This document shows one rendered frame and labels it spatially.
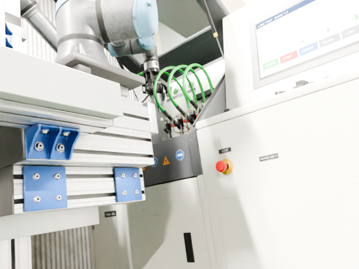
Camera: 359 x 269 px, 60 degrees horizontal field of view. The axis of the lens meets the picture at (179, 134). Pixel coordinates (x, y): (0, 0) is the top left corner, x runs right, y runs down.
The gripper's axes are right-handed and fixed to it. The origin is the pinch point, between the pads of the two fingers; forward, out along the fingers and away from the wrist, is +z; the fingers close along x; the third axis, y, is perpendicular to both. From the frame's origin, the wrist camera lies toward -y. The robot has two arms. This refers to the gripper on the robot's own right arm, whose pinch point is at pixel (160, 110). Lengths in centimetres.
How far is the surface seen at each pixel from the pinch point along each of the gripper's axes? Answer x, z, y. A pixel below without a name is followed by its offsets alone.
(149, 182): 9.1, 36.5, 21.9
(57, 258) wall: -209, 83, -56
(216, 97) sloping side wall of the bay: 35.2, 5.8, 3.7
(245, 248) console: 47, 62, 22
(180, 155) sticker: 26.6, 28.8, 22.0
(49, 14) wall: -210, -193, -62
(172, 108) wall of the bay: -18.6, -11.2, -32.3
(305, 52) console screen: 71, -1, -4
